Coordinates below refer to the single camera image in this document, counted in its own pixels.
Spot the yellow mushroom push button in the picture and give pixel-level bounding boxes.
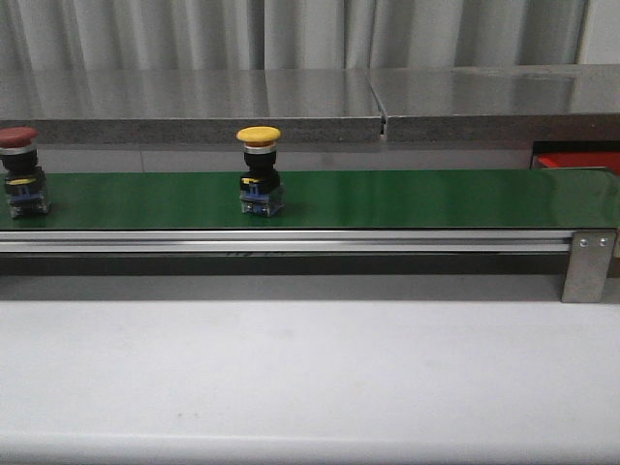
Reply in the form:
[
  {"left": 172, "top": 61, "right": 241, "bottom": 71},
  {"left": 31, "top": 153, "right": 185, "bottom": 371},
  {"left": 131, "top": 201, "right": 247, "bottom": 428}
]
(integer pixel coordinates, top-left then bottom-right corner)
[{"left": 236, "top": 126, "right": 284, "bottom": 217}]

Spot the red mushroom push button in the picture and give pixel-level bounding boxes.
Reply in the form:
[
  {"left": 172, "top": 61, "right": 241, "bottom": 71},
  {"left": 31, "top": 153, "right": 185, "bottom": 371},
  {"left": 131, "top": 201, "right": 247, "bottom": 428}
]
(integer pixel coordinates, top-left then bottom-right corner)
[{"left": 1, "top": 126, "right": 50, "bottom": 219}]

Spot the green conveyor belt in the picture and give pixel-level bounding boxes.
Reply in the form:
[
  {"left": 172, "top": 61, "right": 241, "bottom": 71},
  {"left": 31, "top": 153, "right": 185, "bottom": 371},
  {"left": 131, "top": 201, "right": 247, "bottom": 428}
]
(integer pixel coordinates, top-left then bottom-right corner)
[{"left": 1, "top": 169, "right": 619, "bottom": 231}]

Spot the red plastic tray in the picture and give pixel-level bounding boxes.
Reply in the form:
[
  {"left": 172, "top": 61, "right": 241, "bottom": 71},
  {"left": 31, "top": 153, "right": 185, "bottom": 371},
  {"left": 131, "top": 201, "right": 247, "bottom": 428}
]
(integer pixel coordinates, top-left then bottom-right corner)
[{"left": 534, "top": 151, "right": 620, "bottom": 175}]

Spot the grey stone countertop shelf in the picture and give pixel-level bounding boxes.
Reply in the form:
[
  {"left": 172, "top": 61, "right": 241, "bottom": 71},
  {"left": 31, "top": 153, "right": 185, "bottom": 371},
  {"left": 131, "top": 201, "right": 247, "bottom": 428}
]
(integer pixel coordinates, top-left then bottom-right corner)
[{"left": 1, "top": 65, "right": 619, "bottom": 145}]

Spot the grey pleated curtain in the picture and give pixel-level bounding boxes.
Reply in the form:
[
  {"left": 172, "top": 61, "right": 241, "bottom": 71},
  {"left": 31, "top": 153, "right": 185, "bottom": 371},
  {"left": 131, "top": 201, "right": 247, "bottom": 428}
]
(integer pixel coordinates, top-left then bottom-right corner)
[{"left": 1, "top": 1, "right": 589, "bottom": 71}]

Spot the steel conveyor support bracket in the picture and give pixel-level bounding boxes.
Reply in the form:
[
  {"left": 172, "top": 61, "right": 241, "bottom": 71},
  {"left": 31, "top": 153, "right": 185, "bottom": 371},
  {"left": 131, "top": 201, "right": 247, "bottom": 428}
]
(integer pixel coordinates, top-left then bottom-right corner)
[{"left": 561, "top": 230, "right": 617, "bottom": 303}]

